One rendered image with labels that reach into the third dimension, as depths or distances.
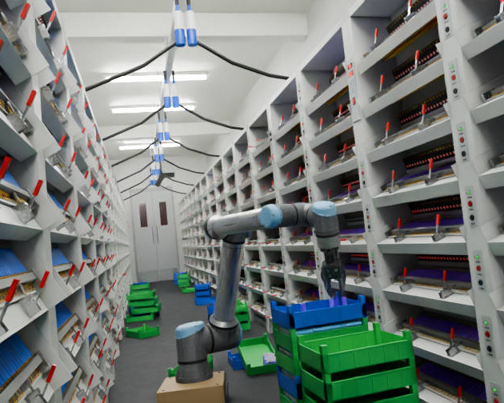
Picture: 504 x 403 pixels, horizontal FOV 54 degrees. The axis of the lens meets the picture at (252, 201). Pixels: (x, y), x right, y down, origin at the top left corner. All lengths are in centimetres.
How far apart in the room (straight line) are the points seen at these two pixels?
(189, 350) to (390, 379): 123
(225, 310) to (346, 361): 116
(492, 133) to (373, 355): 75
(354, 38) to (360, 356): 140
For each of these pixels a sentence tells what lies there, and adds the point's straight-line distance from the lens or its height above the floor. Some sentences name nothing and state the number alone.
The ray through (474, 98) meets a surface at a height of 116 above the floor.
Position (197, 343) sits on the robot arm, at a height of 31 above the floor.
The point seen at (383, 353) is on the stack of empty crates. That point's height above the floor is 43.
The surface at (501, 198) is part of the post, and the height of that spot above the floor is 85.
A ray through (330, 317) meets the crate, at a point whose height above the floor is 50.
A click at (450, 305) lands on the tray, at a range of 184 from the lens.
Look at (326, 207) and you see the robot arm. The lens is 186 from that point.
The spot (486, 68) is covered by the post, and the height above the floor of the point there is 125.
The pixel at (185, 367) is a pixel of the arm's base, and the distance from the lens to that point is 261.
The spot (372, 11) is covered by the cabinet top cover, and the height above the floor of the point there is 174.
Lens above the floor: 81
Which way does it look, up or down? 4 degrees up
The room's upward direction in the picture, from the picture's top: 6 degrees counter-clockwise
